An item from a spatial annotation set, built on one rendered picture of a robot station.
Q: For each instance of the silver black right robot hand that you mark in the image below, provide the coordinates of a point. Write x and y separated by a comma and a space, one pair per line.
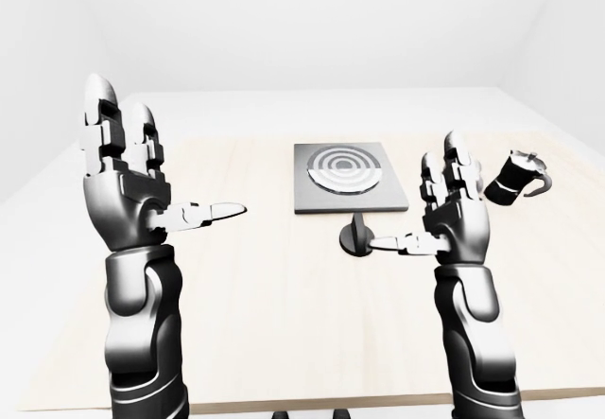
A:
465, 230

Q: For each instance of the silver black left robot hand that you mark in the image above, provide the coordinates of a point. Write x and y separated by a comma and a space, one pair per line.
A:
111, 197

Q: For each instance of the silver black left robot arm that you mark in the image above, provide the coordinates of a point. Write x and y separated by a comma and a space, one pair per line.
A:
142, 334

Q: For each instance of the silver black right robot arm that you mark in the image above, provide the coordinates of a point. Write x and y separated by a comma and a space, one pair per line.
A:
477, 343

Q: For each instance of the round black stove knob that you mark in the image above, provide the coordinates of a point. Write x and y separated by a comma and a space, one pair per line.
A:
355, 239

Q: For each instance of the flat dark stove plate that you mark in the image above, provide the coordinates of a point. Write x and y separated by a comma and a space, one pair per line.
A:
349, 178

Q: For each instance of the black moka pot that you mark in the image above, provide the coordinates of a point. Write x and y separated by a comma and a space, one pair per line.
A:
513, 180

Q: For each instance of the small dark shape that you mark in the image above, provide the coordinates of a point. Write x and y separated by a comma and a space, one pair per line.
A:
340, 414
280, 414

